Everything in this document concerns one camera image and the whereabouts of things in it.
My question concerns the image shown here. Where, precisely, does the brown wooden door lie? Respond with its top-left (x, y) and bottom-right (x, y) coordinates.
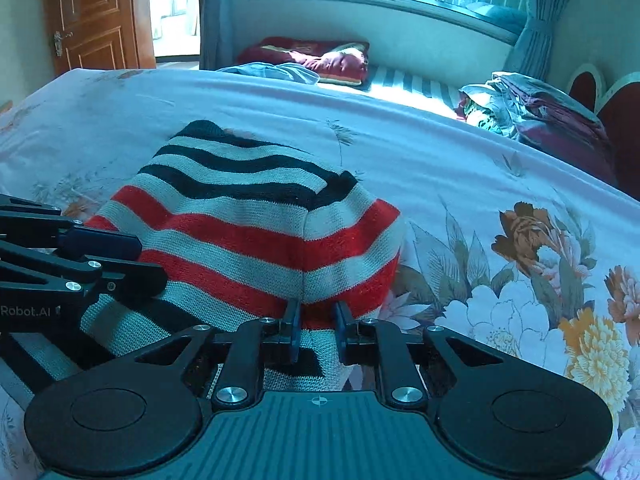
top-left (44, 0), bottom-right (157, 77)

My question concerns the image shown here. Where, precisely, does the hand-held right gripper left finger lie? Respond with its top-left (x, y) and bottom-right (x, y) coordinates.
top-left (134, 298), bottom-right (304, 407)

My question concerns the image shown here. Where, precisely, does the blue garment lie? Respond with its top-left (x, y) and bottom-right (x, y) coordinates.
top-left (216, 61), bottom-right (321, 86)

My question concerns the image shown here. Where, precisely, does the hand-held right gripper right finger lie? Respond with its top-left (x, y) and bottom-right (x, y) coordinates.
top-left (333, 302), bottom-right (507, 407)

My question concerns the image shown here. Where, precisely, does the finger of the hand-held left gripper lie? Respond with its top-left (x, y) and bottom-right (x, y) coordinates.
top-left (0, 192), bottom-right (144, 266)
top-left (0, 239), bottom-right (169, 307)

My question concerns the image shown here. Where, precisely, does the blue curtain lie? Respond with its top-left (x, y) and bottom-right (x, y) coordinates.
top-left (514, 0), bottom-right (592, 82)
top-left (199, 0), bottom-right (237, 70)

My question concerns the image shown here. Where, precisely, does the striped mattress cover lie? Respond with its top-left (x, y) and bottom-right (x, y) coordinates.
top-left (320, 62), bottom-right (469, 122)

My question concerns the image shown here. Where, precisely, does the floral white bed sheet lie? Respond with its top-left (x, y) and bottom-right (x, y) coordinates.
top-left (0, 67), bottom-right (640, 480)

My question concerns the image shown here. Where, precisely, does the striped knit sweater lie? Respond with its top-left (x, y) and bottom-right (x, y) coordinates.
top-left (0, 120), bottom-right (407, 401)

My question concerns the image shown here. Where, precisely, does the stack of folded quilts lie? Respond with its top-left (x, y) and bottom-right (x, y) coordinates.
top-left (454, 71), bottom-right (619, 187)

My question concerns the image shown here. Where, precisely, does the red and white headboard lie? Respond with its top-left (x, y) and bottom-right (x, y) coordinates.
top-left (567, 62), bottom-right (640, 197)

